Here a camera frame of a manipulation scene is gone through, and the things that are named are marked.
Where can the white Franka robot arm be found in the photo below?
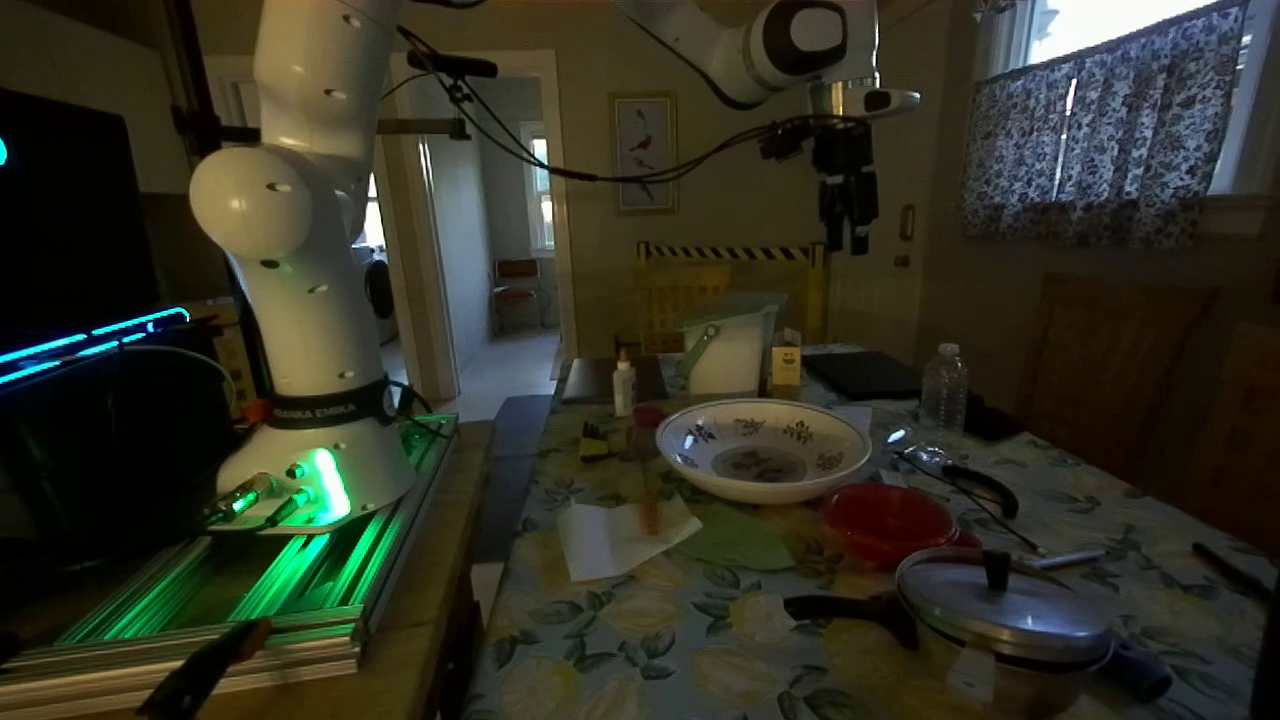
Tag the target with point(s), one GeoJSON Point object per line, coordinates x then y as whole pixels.
{"type": "Point", "coordinates": [321, 134]}

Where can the black camera on stand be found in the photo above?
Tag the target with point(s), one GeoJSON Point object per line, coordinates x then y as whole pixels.
{"type": "Point", "coordinates": [455, 64]}

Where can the small white dropper bottle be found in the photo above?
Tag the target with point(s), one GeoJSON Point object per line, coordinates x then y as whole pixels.
{"type": "Point", "coordinates": [621, 387]}

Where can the black computer monitor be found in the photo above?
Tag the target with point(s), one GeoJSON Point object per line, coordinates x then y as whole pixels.
{"type": "Point", "coordinates": [74, 227]}

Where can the black pouch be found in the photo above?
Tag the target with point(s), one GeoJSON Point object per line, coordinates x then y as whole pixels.
{"type": "Point", "coordinates": [867, 374]}

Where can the white paper napkin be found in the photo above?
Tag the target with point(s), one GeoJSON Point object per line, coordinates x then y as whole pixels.
{"type": "Point", "coordinates": [617, 538]}

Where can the floral cafe curtain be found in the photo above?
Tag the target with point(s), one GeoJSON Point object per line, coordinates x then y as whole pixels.
{"type": "Point", "coordinates": [1105, 121]}

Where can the red and white cup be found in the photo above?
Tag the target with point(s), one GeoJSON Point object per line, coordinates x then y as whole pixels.
{"type": "Point", "coordinates": [1004, 620]}

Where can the floral tablecloth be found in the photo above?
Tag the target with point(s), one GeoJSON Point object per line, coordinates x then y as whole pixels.
{"type": "Point", "coordinates": [695, 643]}

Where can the silver utensil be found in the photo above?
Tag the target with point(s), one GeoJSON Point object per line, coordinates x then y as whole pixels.
{"type": "Point", "coordinates": [1066, 557]}

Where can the wall light switch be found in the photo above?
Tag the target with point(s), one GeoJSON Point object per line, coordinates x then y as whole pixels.
{"type": "Point", "coordinates": [909, 223]}

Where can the aluminium base rails green light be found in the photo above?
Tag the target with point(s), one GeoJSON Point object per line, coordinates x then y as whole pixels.
{"type": "Point", "coordinates": [265, 585]}

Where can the radiator with caution tape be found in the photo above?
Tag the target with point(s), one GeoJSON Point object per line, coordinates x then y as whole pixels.
{"type": "Point", "coordinates": [726, 287]}

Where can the orange pencil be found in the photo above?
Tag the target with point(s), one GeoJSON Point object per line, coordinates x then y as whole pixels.
{"type": "Point", "coordinates": [650, 494]}

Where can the small dark wooden chair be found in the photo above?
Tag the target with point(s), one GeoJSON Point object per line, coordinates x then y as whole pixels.
{"type": "Point", "coordinates": [518, 299]}

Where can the white floral ceramic bowl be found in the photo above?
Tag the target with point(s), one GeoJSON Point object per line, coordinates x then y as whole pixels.
{"type": "Point", "coordinates": [762, 453]}

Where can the framed bird picture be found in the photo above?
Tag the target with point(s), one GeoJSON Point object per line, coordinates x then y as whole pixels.
{"type": "Point", "coordinates": [645, 155]}

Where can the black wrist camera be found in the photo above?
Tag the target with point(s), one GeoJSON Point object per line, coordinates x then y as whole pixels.
{"type": "Point", "coordinates": [789, 142]}

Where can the small yellow box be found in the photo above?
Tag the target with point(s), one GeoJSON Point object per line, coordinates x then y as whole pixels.
{"type": "Point", "coordinates": [785, 367]}

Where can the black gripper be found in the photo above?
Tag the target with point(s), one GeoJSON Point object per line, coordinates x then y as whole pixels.
{"type": "Point", "coordinates": [844, 148]}

